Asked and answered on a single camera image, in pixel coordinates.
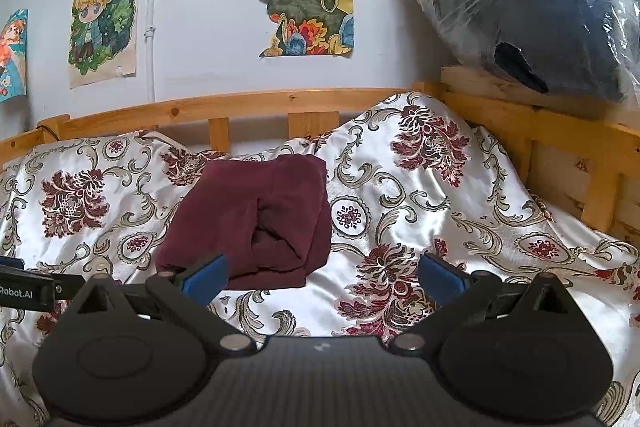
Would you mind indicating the floral white satin blanket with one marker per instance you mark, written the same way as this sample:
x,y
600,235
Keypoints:
x,y
450,207

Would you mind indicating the maroon long-sleeved shirt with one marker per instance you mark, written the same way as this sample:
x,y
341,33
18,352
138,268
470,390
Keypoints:
x,y
240,217

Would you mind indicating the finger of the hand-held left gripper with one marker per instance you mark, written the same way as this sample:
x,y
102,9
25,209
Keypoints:
x,y
69,286

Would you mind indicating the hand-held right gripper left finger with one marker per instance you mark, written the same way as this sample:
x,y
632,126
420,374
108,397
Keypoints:
x,y
206,279

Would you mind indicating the wooden bed frame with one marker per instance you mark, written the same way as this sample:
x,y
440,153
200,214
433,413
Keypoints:
x,y
575,132

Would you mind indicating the orange-haired figure wall poster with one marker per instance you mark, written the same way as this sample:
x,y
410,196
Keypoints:
x,y
12,57

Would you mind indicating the white wall pipe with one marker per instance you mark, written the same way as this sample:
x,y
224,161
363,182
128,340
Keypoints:
x,y
151,32

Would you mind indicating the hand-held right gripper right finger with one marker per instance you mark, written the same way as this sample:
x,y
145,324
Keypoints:
x,y
439,279

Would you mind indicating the blond figure wall poster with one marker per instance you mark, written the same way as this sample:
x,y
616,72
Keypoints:
x,y
102,27

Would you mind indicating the clear bag of clothes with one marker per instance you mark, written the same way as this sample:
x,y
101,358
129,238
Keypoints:
x,y
540,7

